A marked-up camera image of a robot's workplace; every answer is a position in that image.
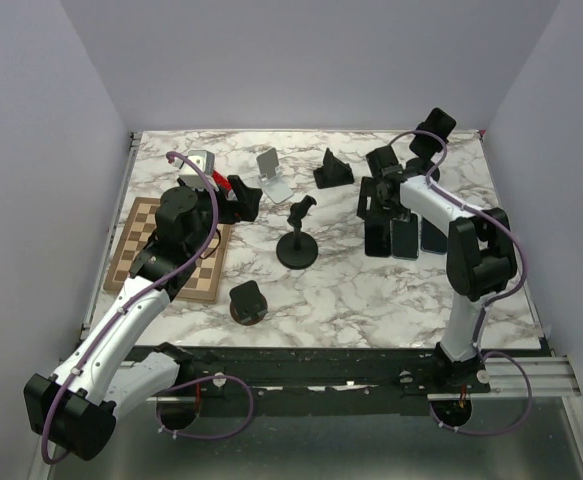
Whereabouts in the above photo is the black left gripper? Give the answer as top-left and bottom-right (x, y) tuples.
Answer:
(178, 175), (262, 256)

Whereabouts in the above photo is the teal phone with dark screen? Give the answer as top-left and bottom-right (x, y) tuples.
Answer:
(391, 213), (419, 260)

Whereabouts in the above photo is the black round base clamp stand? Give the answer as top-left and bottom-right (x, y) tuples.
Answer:
(276, 195), (318, 270)

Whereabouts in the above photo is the blue phone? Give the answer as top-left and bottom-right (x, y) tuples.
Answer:
(420, 217), (448, 255)

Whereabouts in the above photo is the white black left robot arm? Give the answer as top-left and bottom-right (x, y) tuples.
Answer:
(24, 175), (262, 465)

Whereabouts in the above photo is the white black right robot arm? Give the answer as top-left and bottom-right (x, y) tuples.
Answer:
(357, 145), (518, 392)

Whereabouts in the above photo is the silver folding phone stand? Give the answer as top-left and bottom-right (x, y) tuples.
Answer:
(256, 148), (293, 204)

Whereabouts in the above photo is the black wedge phone stand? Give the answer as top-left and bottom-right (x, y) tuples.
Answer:
(313, 148), (354, 189)

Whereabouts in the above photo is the small black stand brown base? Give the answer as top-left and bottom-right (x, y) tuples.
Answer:
(229, 280), (268, 326)

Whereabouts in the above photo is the wooden chessboard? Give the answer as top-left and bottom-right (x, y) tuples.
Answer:
(103, 196), (235, 304)

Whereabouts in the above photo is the aluminium strip table left edge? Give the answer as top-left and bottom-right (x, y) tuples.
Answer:
(78, 131), (143, 342)

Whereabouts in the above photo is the red handle silver microphone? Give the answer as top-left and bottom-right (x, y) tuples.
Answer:
(212, 170), (236, 200)

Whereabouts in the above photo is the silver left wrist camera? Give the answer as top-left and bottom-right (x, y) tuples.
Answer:
(174, 150), (217, 190)

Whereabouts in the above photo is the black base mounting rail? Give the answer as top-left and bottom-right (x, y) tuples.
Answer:
(153, 347), (495, 419)

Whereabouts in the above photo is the aluminium extrusion rail right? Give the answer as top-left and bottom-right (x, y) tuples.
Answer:
(416, 357), (581, 401)

